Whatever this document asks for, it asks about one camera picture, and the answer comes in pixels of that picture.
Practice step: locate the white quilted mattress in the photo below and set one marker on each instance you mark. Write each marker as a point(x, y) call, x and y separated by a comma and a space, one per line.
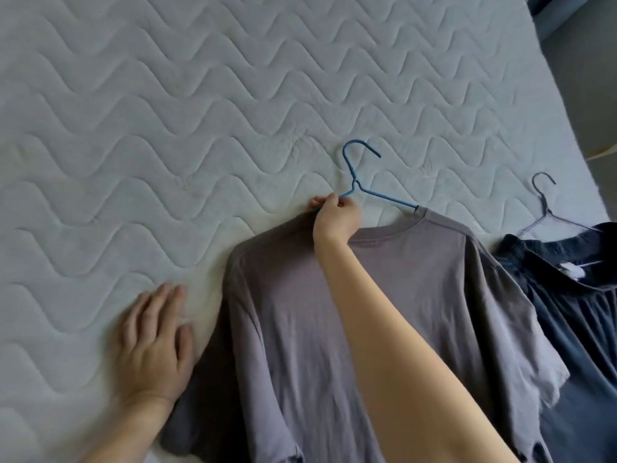
point(144, 115)

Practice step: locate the beige object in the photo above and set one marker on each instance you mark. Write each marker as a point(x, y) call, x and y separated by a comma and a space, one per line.
point(605, 153)

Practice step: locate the person's right hand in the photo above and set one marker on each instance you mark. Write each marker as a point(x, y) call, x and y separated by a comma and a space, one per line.
point(337, 224)

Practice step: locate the grey t-shirt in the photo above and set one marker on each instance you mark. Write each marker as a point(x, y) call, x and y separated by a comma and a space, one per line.
point(279, 332)

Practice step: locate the person's left hand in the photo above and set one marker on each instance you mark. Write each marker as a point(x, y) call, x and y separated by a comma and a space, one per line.
point(152, 356)

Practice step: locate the blue upholstered furniture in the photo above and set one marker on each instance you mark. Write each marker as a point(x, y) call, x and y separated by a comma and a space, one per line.
point(569, 11)

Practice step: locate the dark navy garment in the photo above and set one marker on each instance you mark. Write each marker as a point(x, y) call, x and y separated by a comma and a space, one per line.
point(588, 356)

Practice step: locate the person's right forearm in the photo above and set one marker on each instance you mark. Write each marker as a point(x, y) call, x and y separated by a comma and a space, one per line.
point(409, 371)

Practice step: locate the person's right fingers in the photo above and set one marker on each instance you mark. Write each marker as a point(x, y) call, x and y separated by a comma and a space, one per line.
point(330, 202)

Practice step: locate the person's left forearm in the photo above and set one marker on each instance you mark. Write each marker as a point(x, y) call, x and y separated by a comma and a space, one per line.
point(127, 433)

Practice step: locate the person's left thumb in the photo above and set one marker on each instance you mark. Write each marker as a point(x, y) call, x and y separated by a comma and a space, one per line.
point(185, 349)

